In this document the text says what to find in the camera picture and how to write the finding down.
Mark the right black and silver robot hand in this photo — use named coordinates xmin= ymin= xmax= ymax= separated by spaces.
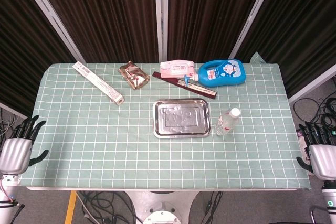
xmin=296 ymin=121 xmax=336 ymax=182

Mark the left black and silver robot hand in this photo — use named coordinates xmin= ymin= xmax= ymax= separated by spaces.
xmin=0 ymin=115 xmax=50 ymax=175

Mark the clear plastic water bottle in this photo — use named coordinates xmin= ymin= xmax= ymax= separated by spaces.
xmin=215 ymin=108 xmax=241 ymax=137

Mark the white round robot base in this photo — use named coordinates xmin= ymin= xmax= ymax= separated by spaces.
xmin=123 ymin=190 xmax=200 ymax=224

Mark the blue cartoon detergent bottle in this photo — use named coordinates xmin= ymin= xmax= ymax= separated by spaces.
xmin=183 ymin=59 xmax=246 ymax=88

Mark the shiny metal tray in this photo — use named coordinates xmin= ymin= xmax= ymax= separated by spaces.
xmin=152 ymin=98 xmax=212 ymax=139

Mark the green checked tablecloth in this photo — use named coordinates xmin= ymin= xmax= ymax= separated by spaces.
xmin=19 ymin=52 xmax=312 ymax=191

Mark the dark brown curtained partition panel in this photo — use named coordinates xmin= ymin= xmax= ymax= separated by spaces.
xmin=229 ymin=0 xmax=336 ymax=104
xmin=160 ymin=0 xmax=279 ymax=63
xmin=0 ymin=0 xmax=86 ymax=118
xmin=15 ymin=0 xmax=165 ymax=63

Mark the long white printed box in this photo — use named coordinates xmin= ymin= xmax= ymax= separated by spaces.
xmin=72 ymin=61 xmax=125 ymax=106

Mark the long dark red box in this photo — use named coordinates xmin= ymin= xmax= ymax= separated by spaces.
xmin=152 ymin=71 xmax=218 ymax=100

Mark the gold foil snack packet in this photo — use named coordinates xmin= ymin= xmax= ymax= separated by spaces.
xmin=118 ymin=60 xmax=150 ymax=90

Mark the pink wet wipes pack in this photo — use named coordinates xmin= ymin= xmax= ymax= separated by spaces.
xmin=160 ymin=60 xmax=196 ymax=79

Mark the black cable bundle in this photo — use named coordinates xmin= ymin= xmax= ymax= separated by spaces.
xmin=0 ymin=108 xmax=17 ymax=159
xmin=292 ymin=77 xmax=336 ymax=130
xmin=76 ymin=190 xmax=224 ymax=224

